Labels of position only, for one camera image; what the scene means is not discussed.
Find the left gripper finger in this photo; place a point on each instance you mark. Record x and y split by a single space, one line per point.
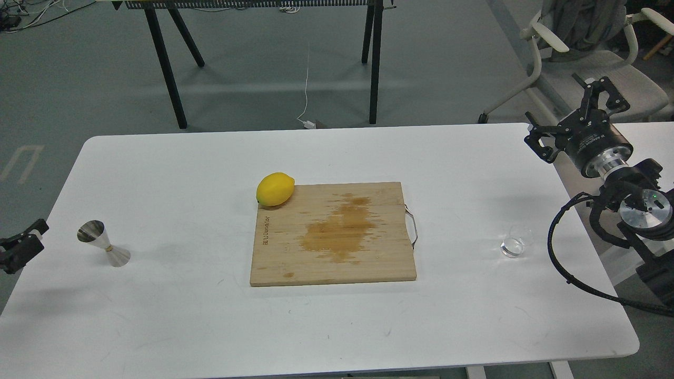
22 247

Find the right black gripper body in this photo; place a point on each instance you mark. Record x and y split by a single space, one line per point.
589 139

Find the steel double jigger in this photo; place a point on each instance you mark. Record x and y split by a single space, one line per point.
95 234

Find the small clear glass cup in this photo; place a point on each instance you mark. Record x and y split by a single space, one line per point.
518 240

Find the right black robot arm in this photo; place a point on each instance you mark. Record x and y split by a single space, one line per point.
622 183

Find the grey office chair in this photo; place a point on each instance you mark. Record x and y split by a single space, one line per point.
572 41

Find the wooden cutting board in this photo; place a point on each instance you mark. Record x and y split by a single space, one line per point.
334 234

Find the yellow lemon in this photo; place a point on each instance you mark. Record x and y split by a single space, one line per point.
275 189

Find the black leg table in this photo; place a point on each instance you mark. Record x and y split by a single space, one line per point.
251 42

